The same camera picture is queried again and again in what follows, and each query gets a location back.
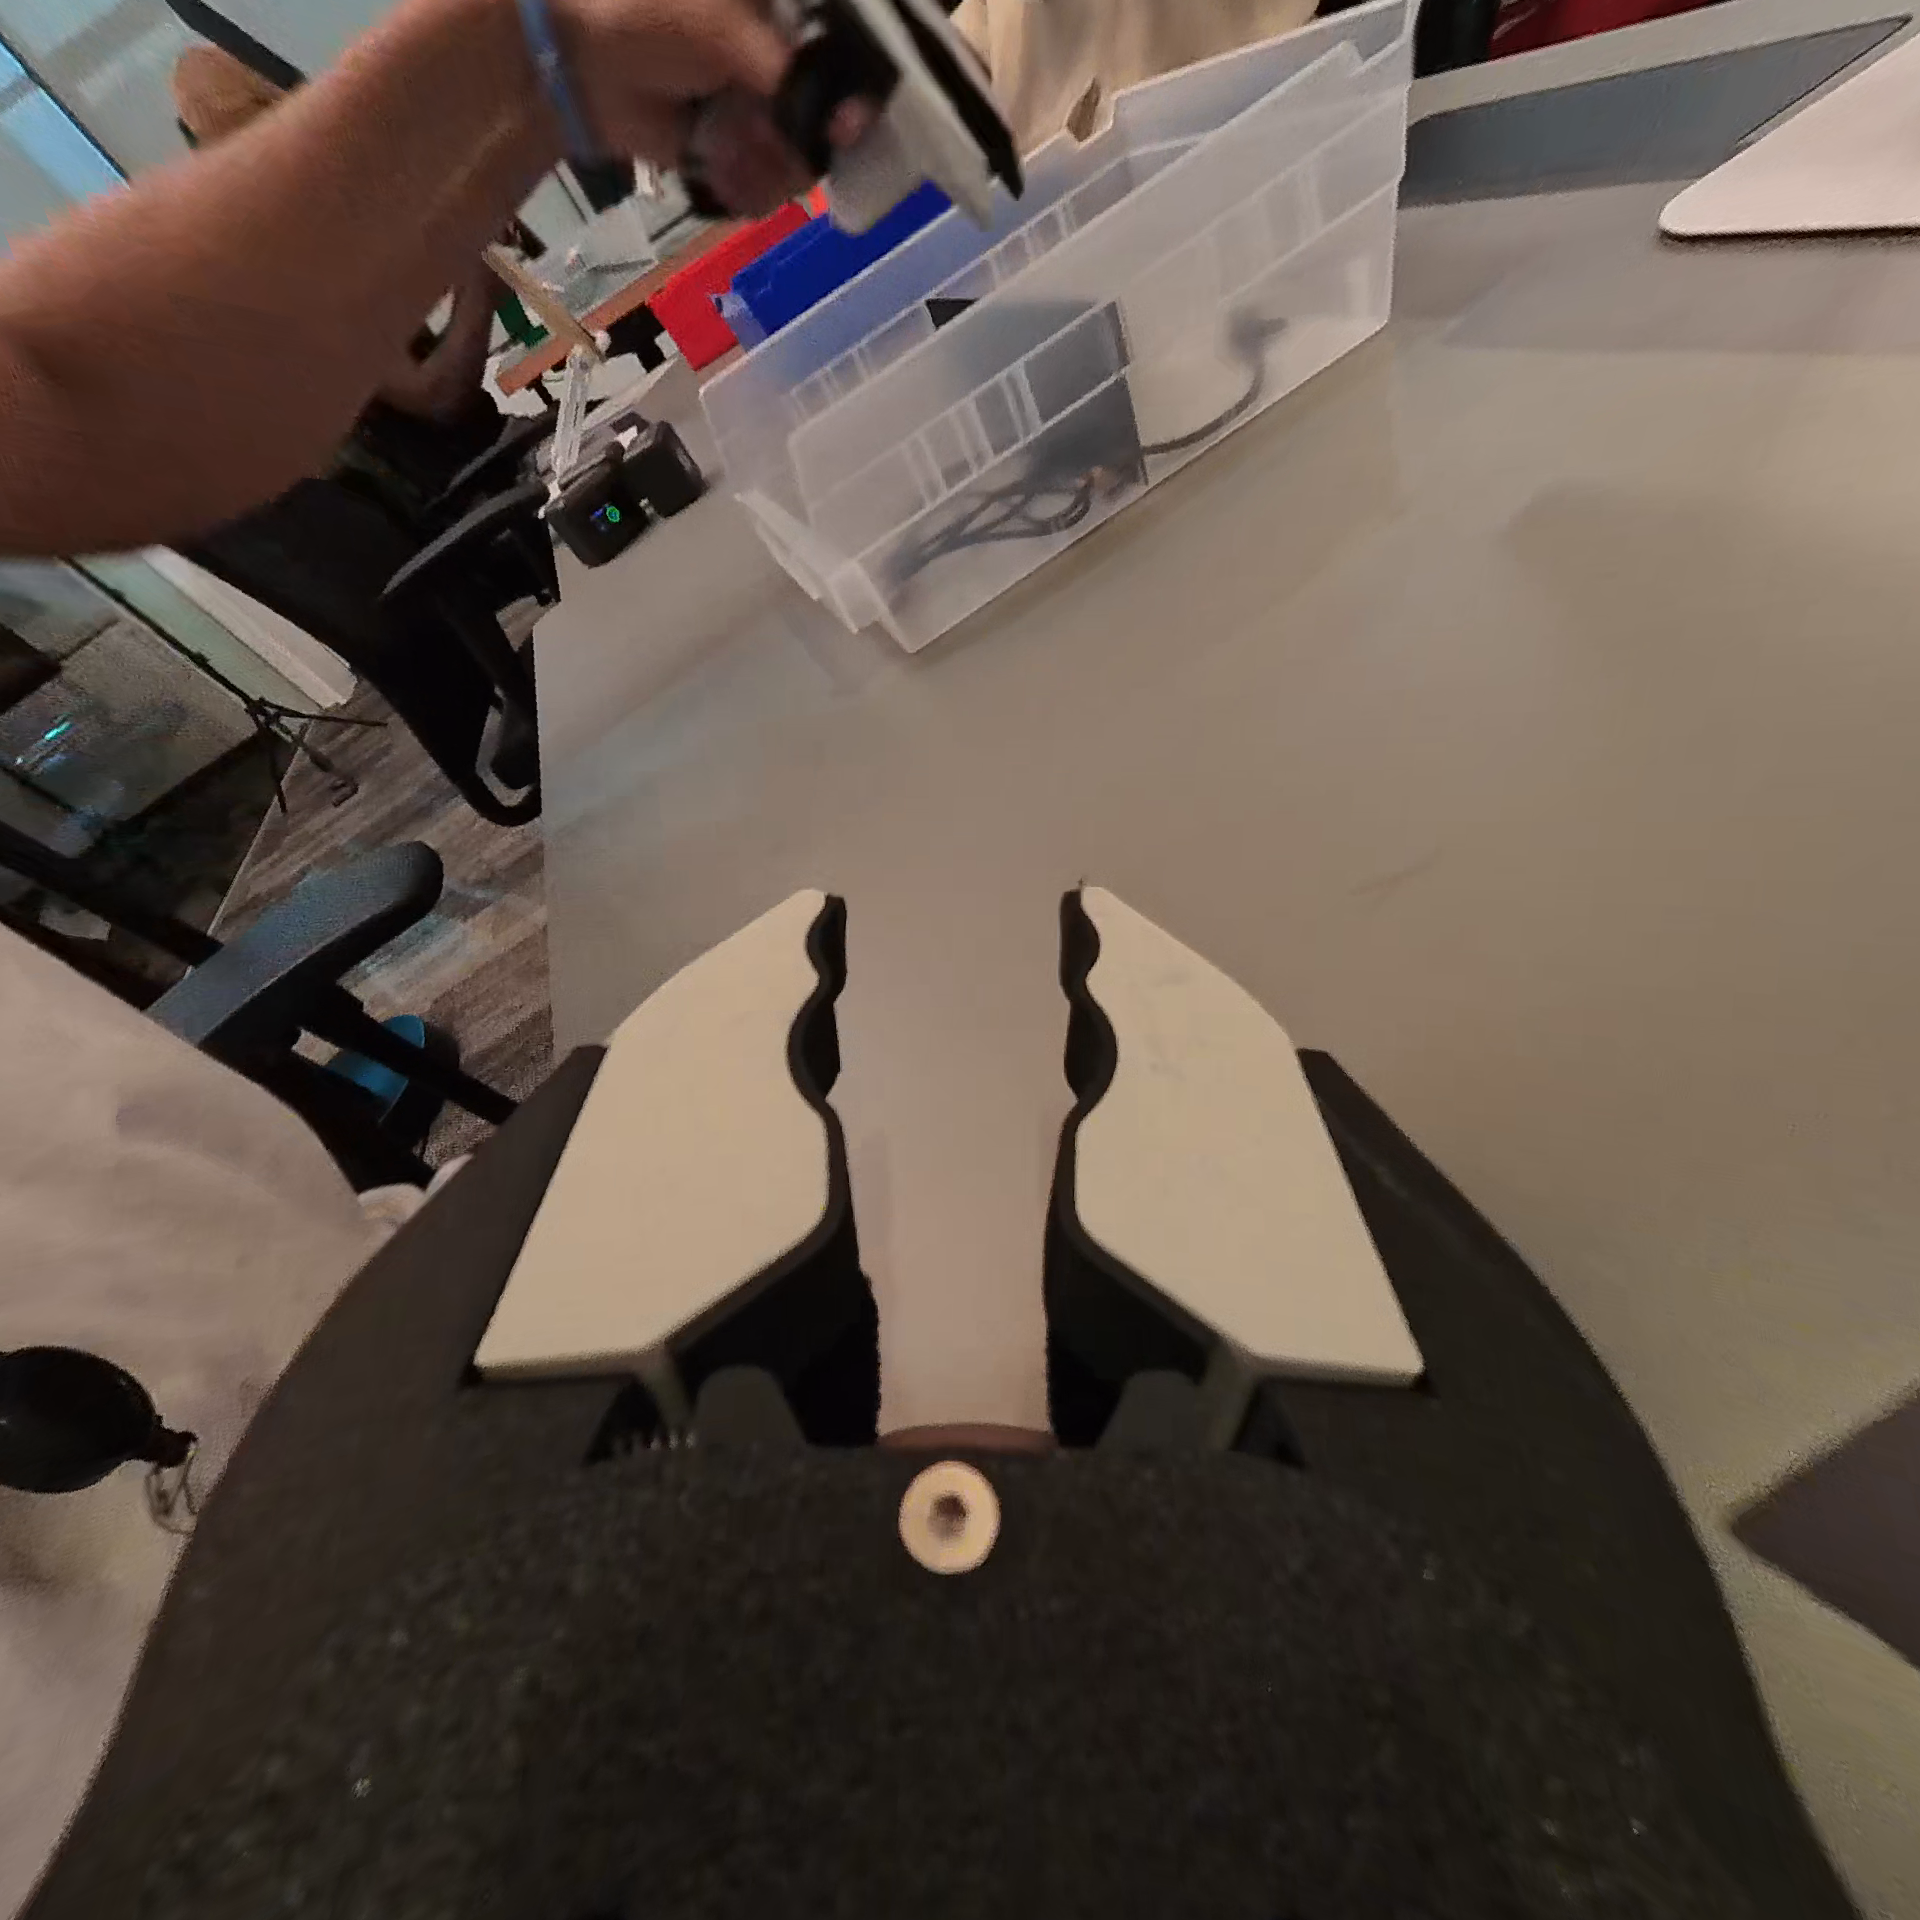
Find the black office chair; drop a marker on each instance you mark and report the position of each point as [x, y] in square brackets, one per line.
[436, 598]
[283, 974]

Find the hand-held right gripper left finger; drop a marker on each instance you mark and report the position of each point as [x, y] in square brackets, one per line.
[675, 1183]

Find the person's left hand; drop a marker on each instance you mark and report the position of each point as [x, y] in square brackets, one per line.
[660, 75]

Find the wood-framed black panel stand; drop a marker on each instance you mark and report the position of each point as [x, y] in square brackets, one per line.
[1813, 157]

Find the red plastic bin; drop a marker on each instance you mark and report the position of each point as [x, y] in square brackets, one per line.
[713, 292]

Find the person's white shirt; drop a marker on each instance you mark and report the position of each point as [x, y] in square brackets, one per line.
[149, 1275]

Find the clear plastic bin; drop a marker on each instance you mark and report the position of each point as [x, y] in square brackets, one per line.
[1110, 300]

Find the black round pouch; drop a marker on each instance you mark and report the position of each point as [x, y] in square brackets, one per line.
[61, 1418]

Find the small blue plastic bin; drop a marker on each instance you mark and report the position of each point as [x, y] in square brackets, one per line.
[815, 257]

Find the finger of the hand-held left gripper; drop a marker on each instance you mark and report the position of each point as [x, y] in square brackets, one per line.
[952, 89]

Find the black action camera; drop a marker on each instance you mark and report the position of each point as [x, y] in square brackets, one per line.
[624, 494]

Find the dark grey flat panel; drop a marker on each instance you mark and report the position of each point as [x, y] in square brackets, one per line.
[1845, 1516]

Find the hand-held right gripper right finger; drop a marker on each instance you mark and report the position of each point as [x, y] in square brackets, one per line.
[1230, 1183]

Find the person's left forearm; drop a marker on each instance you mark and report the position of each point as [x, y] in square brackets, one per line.
[224, 270]

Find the grey desk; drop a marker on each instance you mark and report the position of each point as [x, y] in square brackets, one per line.
[1423, 718]

